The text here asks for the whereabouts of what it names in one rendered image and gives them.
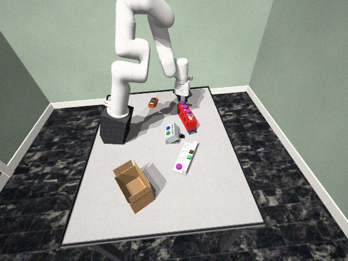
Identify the orange digital multimeter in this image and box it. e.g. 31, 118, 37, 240
148, 97, 158, 108

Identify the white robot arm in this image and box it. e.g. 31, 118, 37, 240
103, 0, 193, 118

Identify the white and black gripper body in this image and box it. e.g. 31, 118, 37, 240
174, 80, 190, 96

